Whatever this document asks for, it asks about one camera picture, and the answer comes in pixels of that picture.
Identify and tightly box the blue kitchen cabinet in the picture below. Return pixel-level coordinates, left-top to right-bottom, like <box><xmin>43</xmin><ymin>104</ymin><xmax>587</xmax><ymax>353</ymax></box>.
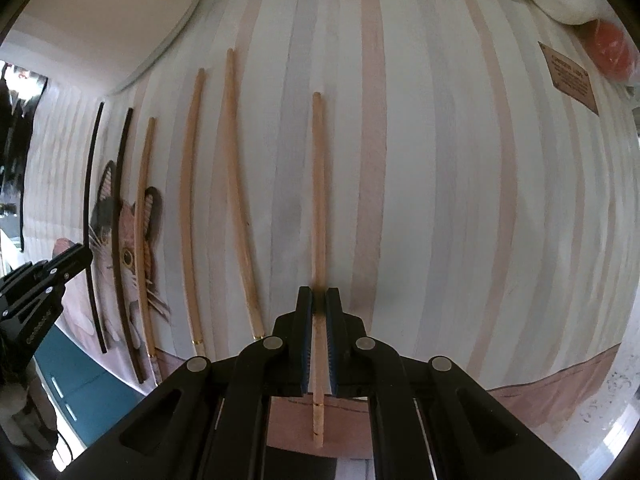
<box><xmin>30</xmin><ymin>330</ymin><xmax>161</xmax><ymax>448</ymax></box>

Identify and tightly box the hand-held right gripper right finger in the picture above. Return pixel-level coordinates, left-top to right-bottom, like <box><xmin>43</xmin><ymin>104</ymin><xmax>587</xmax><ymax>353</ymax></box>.
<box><xmin>325</xmin><ymin>287</ymin><xmax>581</xmax><ymax>480</ymax></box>

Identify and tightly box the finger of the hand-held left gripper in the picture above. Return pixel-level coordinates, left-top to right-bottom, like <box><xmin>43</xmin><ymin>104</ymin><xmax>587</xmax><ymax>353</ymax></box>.
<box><xmin>0</xmin><ymin>260</ymin><xmax>51</xmax><ymax>302</ymax></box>
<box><xmin>30</xmin><ymin>242</ymin><xmax>94</xmax><ymax>291</ymax></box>

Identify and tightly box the cream cylindrical utensil holder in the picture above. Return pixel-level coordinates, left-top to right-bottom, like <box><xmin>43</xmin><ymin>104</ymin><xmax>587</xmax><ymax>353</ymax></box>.
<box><xmin>10</xmin><ymin>0</ymin><xmax>202</xmax><ymax>96</ymax></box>

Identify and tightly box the light wooden chopstick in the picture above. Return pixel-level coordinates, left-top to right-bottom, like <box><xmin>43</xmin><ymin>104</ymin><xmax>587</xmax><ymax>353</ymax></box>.
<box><xmin>180</xmin><ymin>68</ymin><xmax>207</xmax><ymax>358</ymax></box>
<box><xmin>222</xmin><ymin>48</ymin><xmax>266</xmax><ymax>341</ymax></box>
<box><xmin>136</xmin><ymin>117</ymin><xmax>162</xmax><ymax>381</ymax></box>
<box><xmin>310</xmin><ymin>91</ymin><xmax>327</xmax><ymax>447</ymax></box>

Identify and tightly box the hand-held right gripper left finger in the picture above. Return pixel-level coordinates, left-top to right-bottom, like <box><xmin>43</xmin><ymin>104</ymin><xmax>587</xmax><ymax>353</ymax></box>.
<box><xmin>60</xmin><ymin>286</ymin><xmax>315</xmax><ymax>480</ymax></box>

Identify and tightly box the striped cat print tablecloth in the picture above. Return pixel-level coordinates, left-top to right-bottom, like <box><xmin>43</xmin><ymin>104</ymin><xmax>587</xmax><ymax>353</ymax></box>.
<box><xmin>20</xmin><ymin>0</ymin><xmax>640</xmax><ymax>461</ymax></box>

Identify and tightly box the person's left forearm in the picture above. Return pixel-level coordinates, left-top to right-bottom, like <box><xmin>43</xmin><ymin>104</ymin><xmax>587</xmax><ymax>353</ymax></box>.
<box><xmin>0</xmin><ymin>345</ymin><xmax>56</xmax><ymax>448</ymax></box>

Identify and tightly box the black induction cooktop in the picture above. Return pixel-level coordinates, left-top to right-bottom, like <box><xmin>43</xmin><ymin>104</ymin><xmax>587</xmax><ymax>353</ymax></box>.
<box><xmin>0</xmin><ymin>72</ymin><xmax>48</xmax><ymax>253</ymax></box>

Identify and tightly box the red plastic packet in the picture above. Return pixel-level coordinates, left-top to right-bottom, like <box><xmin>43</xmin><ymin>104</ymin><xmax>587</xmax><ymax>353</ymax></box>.
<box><xmin>582</xmin><ymin>20</ymin><xmax>636</xmax><ymax>81</ymax></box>

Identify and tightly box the dark wooden chopstick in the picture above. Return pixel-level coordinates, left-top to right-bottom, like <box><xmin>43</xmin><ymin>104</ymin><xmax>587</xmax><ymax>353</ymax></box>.
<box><xmin>83</xmin><ymin>102</ymin><xmax>109</xmax><ymax>355</ymax></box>
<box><xmin>111</xmin><ymin>107</ymin><xmax>147</xmax><ymax>384</ymax></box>

